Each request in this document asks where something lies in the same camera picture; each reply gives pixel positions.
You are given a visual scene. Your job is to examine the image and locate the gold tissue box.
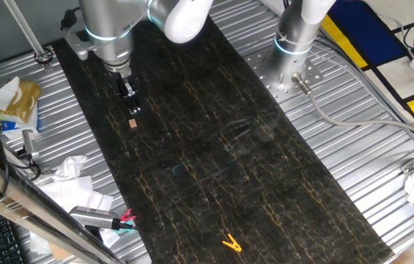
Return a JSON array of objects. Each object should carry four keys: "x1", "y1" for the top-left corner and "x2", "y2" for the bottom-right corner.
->
[{"x1": 3, "y1": 79, "x2": 42, "y2": 125}]

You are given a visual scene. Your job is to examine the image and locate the flat white tissue sheets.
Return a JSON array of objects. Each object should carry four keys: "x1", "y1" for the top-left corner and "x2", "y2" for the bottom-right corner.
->
[{"x1": 29, "y1": 175, "x2": 122, "y2": 256}]

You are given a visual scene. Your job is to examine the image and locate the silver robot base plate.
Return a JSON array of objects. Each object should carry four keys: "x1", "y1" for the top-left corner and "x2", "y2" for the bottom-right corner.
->
[{"x1": 245, "y1": 47, "x2": 324, "y2": 103}]

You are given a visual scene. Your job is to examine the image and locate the red plastic clothespin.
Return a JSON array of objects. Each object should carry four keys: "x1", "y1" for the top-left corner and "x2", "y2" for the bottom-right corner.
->
[{"x1": 119, "y1": 208, "x2": 137, "y2": 223}]

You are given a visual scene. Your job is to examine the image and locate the crumpled white tissue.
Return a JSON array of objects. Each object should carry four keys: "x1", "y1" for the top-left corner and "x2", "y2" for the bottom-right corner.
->
[{"x1": 51, "y1": 155, "x2": 89, "y2": 183}]

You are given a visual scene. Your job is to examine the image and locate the black looped cable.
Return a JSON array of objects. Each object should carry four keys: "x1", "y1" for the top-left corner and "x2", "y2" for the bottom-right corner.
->
[{"x1": 4, "y1": 146, "x2": 42, "y2": 181}]

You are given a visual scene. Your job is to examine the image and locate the white pulled tissue sheet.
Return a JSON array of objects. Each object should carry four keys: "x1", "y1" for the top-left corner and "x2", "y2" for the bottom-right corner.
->
[{"x1": 0, "y1": 76, "x2": 21, "y2": 111}]

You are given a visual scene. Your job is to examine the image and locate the teal plastic clothespin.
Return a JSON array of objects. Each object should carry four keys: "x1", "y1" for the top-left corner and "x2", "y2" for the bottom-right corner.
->
[{"x1": 113, "y1": 218, "x2": 136, "y2": 234}]

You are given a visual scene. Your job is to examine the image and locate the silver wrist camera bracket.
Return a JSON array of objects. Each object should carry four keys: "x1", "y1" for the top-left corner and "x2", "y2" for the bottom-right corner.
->
[{"x1": 62, "y1": 9, "x2": 96, "y2": 62}]

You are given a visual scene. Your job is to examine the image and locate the colour block pattern cloth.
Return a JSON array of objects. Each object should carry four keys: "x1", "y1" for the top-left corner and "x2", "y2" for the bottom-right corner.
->
[{"x1": 319, "y1": 0, "x2": 414, "y2": 122}]

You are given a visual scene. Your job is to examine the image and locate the yellow plastic clothespin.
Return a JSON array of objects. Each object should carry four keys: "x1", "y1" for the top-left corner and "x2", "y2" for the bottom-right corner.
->
[{"x1": 221, "y1": 233, "x2": 243, "y2": 253}]

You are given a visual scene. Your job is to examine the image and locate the aluminium frame bar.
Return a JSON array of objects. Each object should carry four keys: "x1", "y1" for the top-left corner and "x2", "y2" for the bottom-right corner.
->
[{"x1": 0, "y1": 146, "x2": 123, "y2": 264}]

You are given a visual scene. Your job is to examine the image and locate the small silver camera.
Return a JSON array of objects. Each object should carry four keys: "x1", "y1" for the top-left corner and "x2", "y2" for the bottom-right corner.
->
[{"x1": 21, "y1": 129, "x2": 41, "y2": 161}]

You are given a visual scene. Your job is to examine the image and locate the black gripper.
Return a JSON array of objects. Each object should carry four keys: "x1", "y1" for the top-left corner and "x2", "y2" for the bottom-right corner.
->
[{"x1": 117, "y1": 72, "x2": 142, "y2": 115}]

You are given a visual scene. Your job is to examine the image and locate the large wooden cube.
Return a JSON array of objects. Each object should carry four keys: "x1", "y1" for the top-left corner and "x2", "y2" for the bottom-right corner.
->
[{"x1": 48, "y1": 242, "x2": 74, "y2": 262}]

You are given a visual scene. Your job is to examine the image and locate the blue white tissue pack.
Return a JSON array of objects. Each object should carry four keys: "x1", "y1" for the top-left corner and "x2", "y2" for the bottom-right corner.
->
[{"x1": 1, "y1": 119, "x2": 40, "y2": 139}]

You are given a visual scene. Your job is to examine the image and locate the black marble pattern mat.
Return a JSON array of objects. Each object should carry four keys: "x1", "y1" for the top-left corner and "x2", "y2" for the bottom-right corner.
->
[{"x1": 51, "y1": 14, "x2": 395, "y2": 264}]

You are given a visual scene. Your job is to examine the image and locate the metal tripod pole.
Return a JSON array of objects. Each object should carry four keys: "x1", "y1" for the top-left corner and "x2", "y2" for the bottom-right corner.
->
[{"x1": 3, "y1": 0, "x2": 53, "y2": 70}]

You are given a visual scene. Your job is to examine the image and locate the thick grey cable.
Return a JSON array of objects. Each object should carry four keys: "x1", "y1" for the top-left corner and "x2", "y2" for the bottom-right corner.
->
[{"x1": 290, "y1": 73, "x2": 414, "y2": 144}]

